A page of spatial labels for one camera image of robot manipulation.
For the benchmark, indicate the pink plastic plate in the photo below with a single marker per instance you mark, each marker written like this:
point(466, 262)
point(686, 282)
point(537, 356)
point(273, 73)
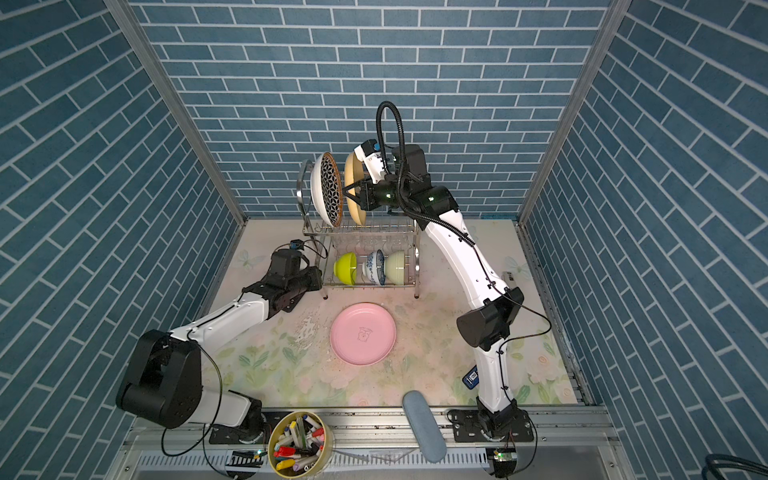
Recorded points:
point(363, 334)

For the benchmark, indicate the lime green small bowl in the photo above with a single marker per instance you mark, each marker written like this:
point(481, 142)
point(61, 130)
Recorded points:
point(345, 268)

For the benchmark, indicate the yellow tin pen holder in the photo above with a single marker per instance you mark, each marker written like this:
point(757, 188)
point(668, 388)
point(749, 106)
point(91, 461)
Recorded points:
point(300, 446)

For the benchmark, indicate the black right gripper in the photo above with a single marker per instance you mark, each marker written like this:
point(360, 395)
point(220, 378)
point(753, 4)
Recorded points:
point(368, 198)

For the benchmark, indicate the white patterned large bowl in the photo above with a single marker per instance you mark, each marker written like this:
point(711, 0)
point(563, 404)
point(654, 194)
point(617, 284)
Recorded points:
point(326, 190)

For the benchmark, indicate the yellow plastic plate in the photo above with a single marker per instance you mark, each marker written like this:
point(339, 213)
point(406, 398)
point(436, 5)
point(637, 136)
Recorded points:
point(354, 172)

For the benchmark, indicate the steel two-tier dish rack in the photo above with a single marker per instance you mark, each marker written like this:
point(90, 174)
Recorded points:
point(390, 233)

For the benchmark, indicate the grey blue oval case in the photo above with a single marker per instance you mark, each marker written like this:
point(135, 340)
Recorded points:
point(424, 427)

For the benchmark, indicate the pale green small bowl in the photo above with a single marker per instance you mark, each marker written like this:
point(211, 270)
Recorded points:
point(395, 268)

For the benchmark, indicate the aluminium corner frame post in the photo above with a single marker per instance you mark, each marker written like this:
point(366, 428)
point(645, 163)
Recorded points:
point(605, 35)
point(129, 25)

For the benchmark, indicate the blue floral white bowl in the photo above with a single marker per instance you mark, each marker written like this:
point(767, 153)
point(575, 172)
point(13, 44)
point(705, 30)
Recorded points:
point(373, 268)

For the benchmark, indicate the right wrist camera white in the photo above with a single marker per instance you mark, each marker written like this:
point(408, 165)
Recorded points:
point(369, 153)

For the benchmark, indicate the blue card device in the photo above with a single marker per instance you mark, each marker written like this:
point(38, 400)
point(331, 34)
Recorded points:
point(471, 378)

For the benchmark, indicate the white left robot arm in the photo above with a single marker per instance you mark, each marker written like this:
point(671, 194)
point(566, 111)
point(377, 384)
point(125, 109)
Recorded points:
point(163, 382)

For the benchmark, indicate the aluminium front rail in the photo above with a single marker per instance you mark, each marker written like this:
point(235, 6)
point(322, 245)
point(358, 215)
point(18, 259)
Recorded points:
point(555, 442)

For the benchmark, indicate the aluminium corner frame post right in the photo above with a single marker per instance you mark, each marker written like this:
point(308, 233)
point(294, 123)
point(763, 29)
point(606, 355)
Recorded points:
point(605, 35)

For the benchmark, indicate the aluminium corner frame post left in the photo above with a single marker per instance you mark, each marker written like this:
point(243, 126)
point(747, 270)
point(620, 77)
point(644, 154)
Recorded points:
point(129, 25)

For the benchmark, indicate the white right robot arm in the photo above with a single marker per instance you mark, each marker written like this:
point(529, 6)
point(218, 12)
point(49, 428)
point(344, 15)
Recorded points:
point(493, 305)

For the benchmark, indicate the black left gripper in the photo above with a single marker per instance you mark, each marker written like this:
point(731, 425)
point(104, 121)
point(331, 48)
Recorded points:
point(315, 280)

